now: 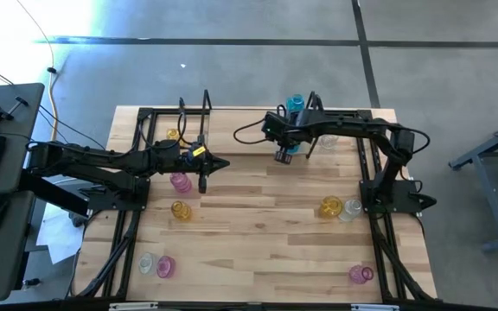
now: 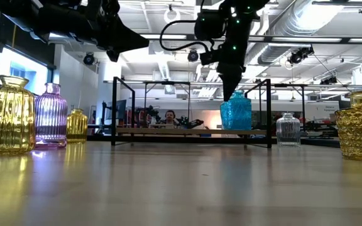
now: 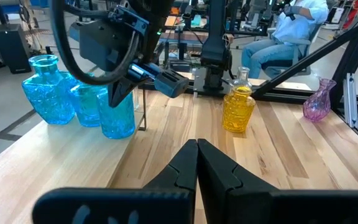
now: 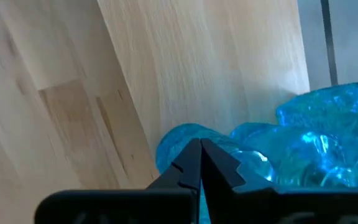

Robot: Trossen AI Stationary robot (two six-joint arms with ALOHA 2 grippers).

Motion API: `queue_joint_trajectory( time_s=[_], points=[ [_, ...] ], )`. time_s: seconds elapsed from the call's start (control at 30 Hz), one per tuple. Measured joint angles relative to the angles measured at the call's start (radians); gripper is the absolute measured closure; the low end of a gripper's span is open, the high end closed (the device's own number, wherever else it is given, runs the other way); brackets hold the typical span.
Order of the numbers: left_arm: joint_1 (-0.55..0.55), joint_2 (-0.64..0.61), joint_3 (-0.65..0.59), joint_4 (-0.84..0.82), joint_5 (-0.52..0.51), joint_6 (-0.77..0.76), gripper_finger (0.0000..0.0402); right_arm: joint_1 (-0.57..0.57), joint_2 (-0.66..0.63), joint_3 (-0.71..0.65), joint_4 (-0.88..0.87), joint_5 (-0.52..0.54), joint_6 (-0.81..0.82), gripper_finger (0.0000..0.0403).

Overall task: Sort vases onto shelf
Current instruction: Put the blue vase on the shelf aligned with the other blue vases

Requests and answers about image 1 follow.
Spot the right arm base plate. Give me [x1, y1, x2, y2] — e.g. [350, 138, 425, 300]
[359, 179, 438, 216]

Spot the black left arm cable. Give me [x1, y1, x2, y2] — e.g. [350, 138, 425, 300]
[176, 110, 192, 150]

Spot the clear glass vase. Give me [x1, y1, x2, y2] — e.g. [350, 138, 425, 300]
[137, 252, 158, 276]
[319, 133, 340, 151]
[338, 198, 364, 223]

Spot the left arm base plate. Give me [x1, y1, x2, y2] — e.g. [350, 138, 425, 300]
[78, 177, 151, 213]

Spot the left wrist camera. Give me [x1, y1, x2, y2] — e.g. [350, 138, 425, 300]
[182, 144, 201, 165]

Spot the yellow bumpy glass vase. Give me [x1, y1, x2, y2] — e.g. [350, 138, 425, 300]
[318, 195, 344, 219]

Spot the black floor cable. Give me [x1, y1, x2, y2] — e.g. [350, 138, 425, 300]
[36, 103, 107, 152]

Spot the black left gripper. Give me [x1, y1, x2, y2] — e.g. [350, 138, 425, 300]
[178, 138, 231, 194]

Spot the white bracket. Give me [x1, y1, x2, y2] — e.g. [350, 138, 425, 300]
[108, 301, 159, 311]
[350, 303, 400, 311]

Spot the dark grey desk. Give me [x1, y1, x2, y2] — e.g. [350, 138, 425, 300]
[0, 82, 46, 304]

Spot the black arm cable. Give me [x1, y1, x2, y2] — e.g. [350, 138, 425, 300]
[176, 110, 192, 150]
[233, 117, 276, 146]

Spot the white paper sheet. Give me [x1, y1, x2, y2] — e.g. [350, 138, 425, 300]
[35, 202, 86, 265]

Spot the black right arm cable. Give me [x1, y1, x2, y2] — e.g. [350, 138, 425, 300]
[233, 117, 276, 146]

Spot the blue textured glass vase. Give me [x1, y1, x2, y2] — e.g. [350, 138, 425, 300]
[285, 93, 306, 114]

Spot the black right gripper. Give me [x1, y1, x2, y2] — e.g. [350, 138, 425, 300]
[274, 124, 309, 166]

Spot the grey metal table frame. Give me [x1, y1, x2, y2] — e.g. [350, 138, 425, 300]
[447, 112, 498, 254]

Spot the pink ribbed glass vase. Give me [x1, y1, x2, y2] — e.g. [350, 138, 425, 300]
[169, 172, 193, 194]
[156, 255, 176, 280]

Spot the yellow cable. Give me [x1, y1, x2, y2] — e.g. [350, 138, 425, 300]
[15, 0, 60, 150]

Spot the black aluminium rig frame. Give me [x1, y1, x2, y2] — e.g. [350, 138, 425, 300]
[65, 106, 438, 303]

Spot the wide yellow ribbed glass vase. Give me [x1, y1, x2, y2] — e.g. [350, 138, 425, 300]
[170, 200, 193, 222]

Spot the pink swirled glass vase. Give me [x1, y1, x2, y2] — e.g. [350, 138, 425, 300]
[348, 264, 375, 285]

